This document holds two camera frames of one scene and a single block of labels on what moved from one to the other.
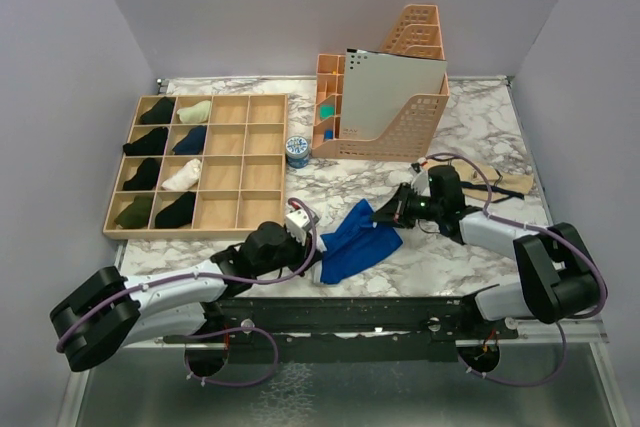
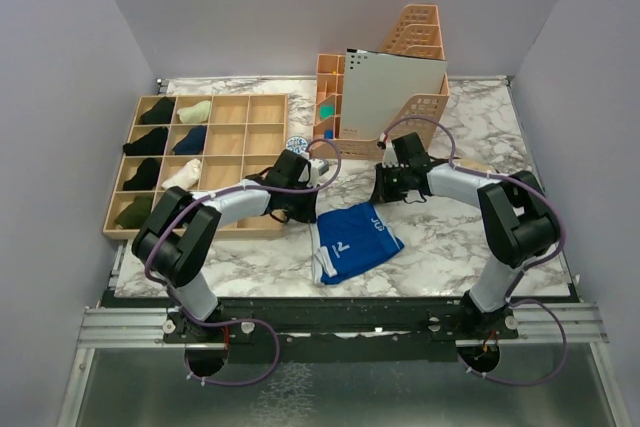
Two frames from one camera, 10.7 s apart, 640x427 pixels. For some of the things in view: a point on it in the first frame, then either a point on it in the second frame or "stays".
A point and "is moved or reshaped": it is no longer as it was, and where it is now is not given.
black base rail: [346, 330] stays
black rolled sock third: [147, 176] stays
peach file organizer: [421, 134] stays
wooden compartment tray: [201, 168] stays
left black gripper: [301, 249] → [308, 214]
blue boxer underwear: [355, 246] is moved or reshaped
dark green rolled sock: [137, 214] stays
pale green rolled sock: [197, 114] stays
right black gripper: [395, 211] → [380, 192]
